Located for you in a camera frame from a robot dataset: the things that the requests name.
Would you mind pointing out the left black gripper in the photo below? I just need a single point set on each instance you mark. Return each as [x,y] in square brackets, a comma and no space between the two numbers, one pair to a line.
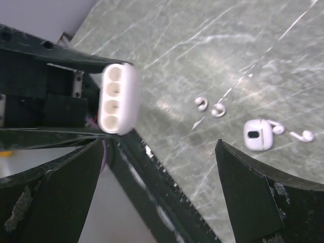
[44,84]

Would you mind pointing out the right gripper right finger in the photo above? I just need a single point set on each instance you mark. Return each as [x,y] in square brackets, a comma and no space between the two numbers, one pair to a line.
[266,204]

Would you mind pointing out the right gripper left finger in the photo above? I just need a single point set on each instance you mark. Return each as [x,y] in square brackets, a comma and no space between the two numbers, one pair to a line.
[50,203]

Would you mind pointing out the white clip earbud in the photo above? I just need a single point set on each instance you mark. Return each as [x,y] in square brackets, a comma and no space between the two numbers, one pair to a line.
[218,110]
[201,103]

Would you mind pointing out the white oval earbud case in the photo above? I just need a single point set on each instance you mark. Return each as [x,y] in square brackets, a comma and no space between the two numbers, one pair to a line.
[119,99]

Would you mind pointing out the white square charging case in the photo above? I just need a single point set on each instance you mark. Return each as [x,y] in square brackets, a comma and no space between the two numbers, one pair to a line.
[258,135]

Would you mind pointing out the white stem earbud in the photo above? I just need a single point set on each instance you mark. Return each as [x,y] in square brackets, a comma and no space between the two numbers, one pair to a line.
[277,127]
[306,136]

